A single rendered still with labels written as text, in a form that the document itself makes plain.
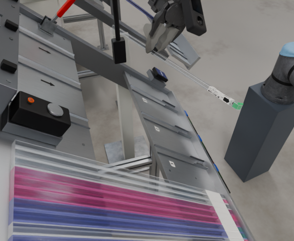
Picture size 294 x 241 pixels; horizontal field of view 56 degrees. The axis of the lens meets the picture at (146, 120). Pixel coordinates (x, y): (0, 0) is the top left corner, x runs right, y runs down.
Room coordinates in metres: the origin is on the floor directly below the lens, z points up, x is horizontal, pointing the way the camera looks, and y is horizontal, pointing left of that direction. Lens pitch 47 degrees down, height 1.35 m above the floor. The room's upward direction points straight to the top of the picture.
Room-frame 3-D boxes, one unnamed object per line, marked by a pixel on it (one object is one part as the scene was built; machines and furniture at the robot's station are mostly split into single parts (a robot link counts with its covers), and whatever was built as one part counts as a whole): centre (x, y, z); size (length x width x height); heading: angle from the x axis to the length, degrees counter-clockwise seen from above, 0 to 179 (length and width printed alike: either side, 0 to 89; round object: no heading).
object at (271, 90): (0.91, -0.57, 0.60); 0.15 x 0.15 x 0.10
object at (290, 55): (0.90, -0.57, 0.72); 0.13 x 0.12 x 0.14; 12
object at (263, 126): (0.91, -0.57, 0.28); 0.18 x 0.18 x 0.55; 26
